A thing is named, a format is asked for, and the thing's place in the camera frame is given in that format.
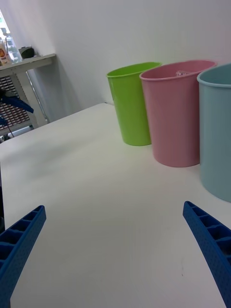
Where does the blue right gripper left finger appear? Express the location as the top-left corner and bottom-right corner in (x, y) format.
(0, 205), (47, 308)

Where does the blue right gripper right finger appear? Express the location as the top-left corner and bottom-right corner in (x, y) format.
(182, 201), (231, 308)

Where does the grey workbench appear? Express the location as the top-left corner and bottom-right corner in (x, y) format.
(0, 53), (57, 137)

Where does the carton with orange print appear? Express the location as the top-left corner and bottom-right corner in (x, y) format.
(0, 40), (12, 66)

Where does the dark robot torso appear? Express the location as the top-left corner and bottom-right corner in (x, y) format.
(0, 166), (5, 233)

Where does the black round device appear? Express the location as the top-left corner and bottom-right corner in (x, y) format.
(18, 46), (35, 59)

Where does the pale blue plastic bin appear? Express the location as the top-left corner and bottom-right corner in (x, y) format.
(196, 63), (231, 203)

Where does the green plastic bin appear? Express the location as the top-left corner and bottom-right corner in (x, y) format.
(106, 62), (162, 146)

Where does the pink plastic bin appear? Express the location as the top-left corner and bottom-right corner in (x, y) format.
(139, 59), (217, 167)

